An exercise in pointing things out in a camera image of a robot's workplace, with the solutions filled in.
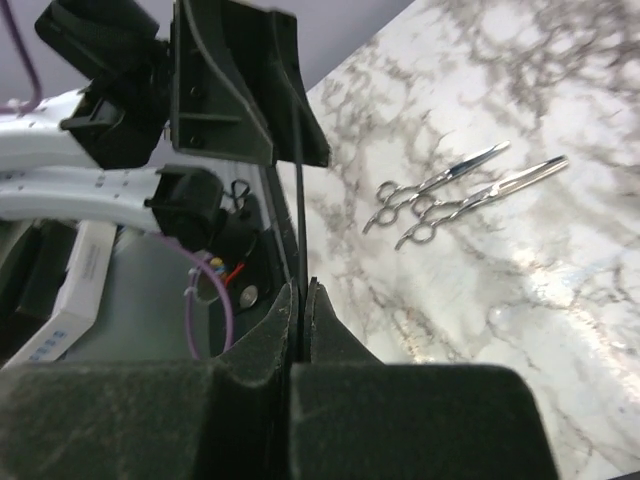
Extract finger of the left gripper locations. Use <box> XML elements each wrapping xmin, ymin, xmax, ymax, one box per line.
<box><xmin>170</xmin><ymin>1</ymin><xmax>330</xmax><ymax>168</ymax></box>

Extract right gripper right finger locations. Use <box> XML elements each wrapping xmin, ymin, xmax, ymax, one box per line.
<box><xmin>289</xmin><ymin>282</ymin><xmax>558</xmax><ymax>479</ymax></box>

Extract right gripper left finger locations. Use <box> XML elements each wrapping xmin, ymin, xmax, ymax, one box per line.
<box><xmin>1</xmin><ymin>283</ymin><xmax>299</xmax><ymax>479</ymax></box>

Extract straight black barber comb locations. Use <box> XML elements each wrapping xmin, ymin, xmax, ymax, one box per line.
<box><xmin>279</xmin><ymin>69</ymin><xmax>309</xmax><ymax>296</ymax></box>

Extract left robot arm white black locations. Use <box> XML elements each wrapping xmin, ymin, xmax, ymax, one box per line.
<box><xmin>1</xmin><ymin>1</ymin><xmax>330</xmax><ymax>252</ymax></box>

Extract silver cutting scissors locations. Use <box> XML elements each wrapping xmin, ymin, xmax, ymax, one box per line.
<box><xmin>363</xmin><ymin>141</ymin><xmax>511</xmax><ymax>234</ymax></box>

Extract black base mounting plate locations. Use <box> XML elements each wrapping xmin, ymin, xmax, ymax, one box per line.
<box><xmin>184</xmin><ymin>167</ymin><xmax>295</xmax><ymax>359</ymax></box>

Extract white control box blue buttons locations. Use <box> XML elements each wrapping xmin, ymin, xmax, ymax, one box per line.
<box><xmin>5</xmin><ymin>220</ymin><xmax>117</xmax><ymax>368</ymax></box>

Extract silver thinning scissors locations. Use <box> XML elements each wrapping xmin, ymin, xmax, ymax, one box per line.
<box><xmin>394</xmin><ymin>155</ymin><xmax>569</xmax><ymax>251</ymax></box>

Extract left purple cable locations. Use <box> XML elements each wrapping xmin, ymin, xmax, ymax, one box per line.
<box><xmin>0</xmin><ymin>0</ymin><xmax>236</xmax><ymax>361</ymax></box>

